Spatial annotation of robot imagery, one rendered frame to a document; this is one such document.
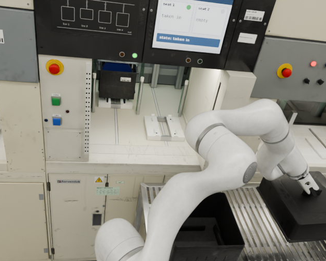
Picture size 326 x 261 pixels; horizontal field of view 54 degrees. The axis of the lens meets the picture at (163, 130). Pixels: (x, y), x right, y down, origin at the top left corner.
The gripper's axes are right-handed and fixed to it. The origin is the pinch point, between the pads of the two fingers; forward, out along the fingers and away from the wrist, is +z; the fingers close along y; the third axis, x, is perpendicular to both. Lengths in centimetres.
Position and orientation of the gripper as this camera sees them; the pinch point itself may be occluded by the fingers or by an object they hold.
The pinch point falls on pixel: (311, 190)
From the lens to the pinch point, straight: 144.8
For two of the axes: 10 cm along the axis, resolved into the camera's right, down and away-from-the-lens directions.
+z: 5.8, 5.9, 5.6
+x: -7.9, 5.7, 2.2
